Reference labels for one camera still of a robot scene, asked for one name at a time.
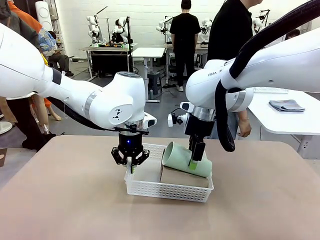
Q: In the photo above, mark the mint green plastic cup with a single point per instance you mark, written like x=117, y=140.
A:
x=180, y=157

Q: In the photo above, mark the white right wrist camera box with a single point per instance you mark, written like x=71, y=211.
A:
x=187, y=107

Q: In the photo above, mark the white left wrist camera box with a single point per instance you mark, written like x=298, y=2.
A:
x=150, y=122

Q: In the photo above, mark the person in black shirt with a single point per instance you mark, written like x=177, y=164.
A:
x=225, y=37

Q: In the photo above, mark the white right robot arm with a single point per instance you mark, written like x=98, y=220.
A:
x=275, y=70

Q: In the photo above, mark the white standing desk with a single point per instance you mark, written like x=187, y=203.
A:
x=148, y=52

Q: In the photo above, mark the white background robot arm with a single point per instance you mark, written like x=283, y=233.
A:
x=256, y=22
x=170, y=35
x=120, y=25
x=93, y=32
x=205, y=30

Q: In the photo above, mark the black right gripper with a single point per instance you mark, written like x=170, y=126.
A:
x=200, y=127

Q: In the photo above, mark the mannequin in blue patterned clothes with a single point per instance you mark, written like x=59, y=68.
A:
x=46, y=40

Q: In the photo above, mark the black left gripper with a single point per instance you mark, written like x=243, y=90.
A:
x=132, y=146

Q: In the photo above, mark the dark brown board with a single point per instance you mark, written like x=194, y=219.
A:
x=3, y=160

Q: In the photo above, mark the white round fan base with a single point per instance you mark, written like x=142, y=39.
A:
x=5, y=127

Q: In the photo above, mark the person's left forearm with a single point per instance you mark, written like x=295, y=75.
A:
x=243, y=116

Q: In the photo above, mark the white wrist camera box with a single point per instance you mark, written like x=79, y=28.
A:
x=150, y=122
x=187, y=107

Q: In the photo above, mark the white perforated plastic basket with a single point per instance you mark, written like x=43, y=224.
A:
x=170, y=193

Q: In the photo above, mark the white side table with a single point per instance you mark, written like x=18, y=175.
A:
x=287, y=122

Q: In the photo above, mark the black pole stand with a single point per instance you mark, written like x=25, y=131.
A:
x=129, y=37

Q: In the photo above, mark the seated person in grey trousers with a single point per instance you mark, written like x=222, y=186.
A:
x=58, y=60

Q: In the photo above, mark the person's left hand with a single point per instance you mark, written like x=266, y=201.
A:
x=244, y=130

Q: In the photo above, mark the yellow garment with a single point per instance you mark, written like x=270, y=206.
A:
x=43, y=58

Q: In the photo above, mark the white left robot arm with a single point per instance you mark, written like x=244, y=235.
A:
x=75, y=95

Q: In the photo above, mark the person in dark clothes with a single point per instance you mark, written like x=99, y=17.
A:
x=22, y=117

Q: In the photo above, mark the seated person in black sweater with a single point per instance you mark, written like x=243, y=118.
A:
x=295, y=32

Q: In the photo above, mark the table with black skirt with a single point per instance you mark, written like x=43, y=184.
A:
x=110, y=62

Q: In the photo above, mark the small white wrist camera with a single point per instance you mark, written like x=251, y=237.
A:
x=171, y=120

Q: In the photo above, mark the blue-grey cleaning cloth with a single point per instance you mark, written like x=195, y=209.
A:
x=287, y=105

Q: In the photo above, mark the grey plastic stool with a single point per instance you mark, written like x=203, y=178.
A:
x=153, y=82

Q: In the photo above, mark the standing person in black clothes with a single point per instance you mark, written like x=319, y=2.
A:
x=185, y=30

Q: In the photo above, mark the black stool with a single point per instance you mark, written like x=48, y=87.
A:
x=53, y=64

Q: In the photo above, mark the white tower air conditioner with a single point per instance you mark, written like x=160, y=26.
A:
x=43, y=12

